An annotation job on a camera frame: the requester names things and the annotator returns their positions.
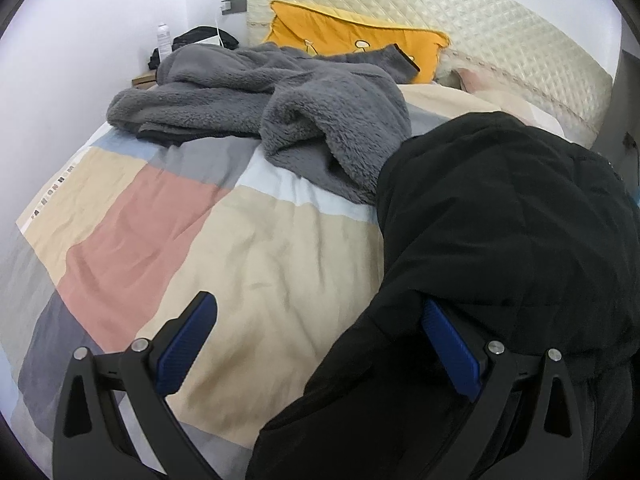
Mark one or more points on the black bag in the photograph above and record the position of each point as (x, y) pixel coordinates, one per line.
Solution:
(200, 32)

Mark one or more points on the grey fleece garment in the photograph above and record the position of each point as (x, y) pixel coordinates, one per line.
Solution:
(325, 125)

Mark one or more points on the grey white wardrobe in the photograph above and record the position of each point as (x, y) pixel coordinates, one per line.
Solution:
(627, 110)

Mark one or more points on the patchwork bed quilt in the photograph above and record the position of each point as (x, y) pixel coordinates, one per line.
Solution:
(250, 260)

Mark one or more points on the pink pillow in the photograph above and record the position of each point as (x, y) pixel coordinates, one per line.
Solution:
(480, 82)

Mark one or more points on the grey wall outlet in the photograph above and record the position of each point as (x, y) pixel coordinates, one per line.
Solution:
(234, 5)

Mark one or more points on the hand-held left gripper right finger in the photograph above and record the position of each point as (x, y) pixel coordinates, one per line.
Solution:
(452, 350)

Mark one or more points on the white box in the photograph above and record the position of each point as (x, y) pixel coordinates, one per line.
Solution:
(205, 42)

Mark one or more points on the yellow pillow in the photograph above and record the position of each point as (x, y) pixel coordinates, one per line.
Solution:
(320, 25)

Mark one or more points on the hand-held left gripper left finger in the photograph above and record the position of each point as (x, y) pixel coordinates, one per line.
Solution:
(185, 342)

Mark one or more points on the clear plastic bottle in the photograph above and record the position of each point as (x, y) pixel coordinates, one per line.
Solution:
(163, 40)

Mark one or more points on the black puffer jacket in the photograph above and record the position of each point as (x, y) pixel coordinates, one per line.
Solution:
(500, 210)

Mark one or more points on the cream quilted headboard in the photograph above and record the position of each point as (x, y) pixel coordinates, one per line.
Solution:
(500, 25)

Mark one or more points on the wooden nightstand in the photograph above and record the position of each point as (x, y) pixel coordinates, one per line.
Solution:
(142, 80)

